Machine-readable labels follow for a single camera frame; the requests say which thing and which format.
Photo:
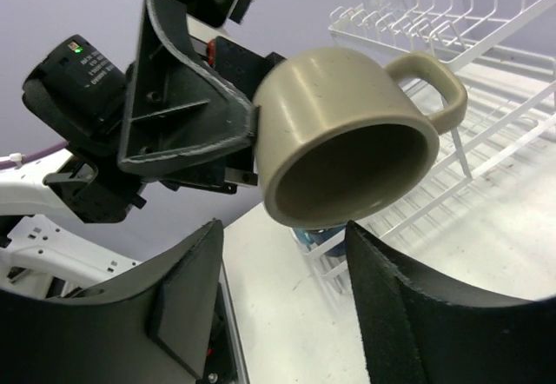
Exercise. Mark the olive green mug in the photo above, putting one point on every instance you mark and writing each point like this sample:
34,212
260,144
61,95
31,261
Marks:
341,137

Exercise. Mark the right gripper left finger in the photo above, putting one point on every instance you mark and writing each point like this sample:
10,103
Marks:
150,324

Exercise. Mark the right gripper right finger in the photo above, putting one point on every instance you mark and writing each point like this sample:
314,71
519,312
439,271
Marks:
419,325

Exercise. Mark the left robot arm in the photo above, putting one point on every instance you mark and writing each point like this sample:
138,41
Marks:
81,95

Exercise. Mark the navy patterned cup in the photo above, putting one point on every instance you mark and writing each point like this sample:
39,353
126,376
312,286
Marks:
316,237

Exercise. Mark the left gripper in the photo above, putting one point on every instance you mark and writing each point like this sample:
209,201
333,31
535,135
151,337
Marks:
191,121

